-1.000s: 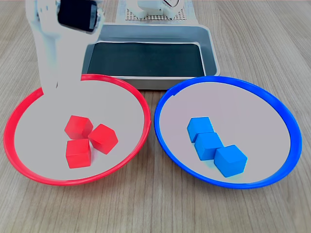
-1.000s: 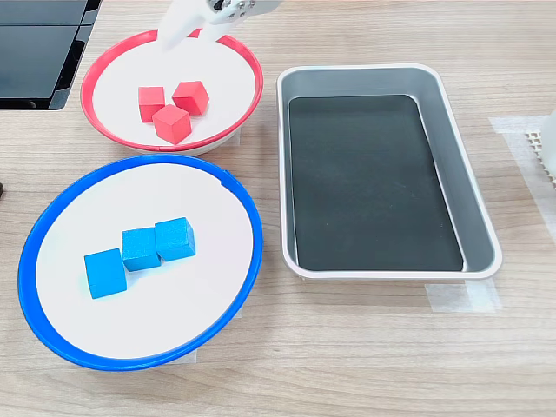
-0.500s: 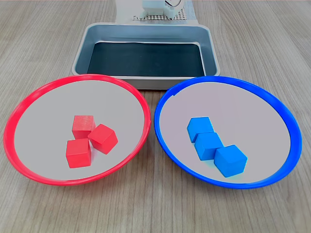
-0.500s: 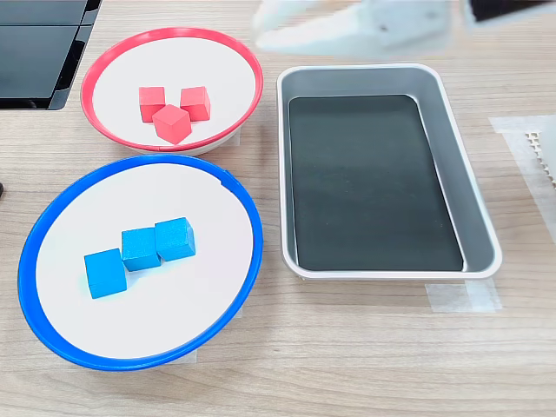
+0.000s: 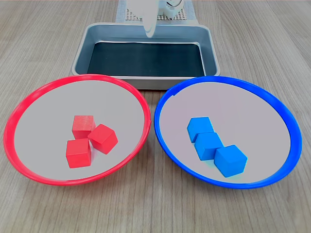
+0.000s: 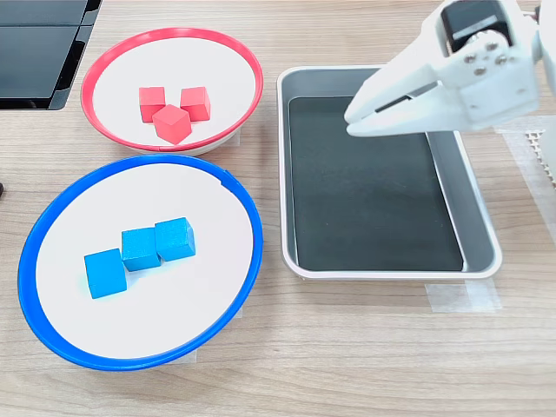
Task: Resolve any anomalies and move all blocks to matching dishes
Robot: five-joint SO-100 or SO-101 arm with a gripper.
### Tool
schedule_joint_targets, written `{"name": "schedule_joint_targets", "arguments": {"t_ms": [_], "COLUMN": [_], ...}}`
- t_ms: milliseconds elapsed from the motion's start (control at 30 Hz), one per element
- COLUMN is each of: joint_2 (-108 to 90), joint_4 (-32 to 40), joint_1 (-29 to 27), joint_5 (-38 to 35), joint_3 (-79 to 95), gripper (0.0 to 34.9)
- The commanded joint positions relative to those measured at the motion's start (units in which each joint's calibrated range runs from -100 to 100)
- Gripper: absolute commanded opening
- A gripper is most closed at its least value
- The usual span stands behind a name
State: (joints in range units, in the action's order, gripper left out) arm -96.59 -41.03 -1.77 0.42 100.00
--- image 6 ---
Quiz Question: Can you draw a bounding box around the red cube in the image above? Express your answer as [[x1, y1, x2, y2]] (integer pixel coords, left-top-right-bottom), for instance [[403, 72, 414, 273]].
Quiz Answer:
[[179, 86, 212, 123], [151, 103, 193, 146], [138, 86, 167, 124]]

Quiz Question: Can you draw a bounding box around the blue cube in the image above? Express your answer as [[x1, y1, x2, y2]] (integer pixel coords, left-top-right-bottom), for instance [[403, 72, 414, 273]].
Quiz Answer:
[[121, 227, 162, 273], [154, 216, 197, 262], [83, 248, 129, 300]]

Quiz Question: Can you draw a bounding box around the black tray mat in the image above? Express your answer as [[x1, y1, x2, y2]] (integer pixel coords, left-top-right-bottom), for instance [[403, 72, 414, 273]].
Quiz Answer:
[[288, 96, 465, 273]]

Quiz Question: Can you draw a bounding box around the steel tray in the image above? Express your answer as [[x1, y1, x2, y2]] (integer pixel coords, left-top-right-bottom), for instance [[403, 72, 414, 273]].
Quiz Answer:
[[276, 65, 504, 280]]

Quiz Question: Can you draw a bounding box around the red-rimmed white plate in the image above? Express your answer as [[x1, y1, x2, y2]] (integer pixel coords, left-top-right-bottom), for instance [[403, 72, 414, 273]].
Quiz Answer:
[[80, 26, 265, 157]]

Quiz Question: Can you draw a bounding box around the black glossy panel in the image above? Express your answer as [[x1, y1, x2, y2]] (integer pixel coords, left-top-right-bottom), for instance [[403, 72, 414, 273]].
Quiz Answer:
[[0, 0, 103, 110]]

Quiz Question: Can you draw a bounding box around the blue-rimmed white plate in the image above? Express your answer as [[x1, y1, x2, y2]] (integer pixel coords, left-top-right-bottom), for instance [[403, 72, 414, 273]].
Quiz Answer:
[[17, 152, 265, 373]]

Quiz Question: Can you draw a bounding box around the pale perforated base plate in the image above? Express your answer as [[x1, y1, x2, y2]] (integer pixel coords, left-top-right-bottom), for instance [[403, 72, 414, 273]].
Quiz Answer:
[[523, 129, 556, 188]]

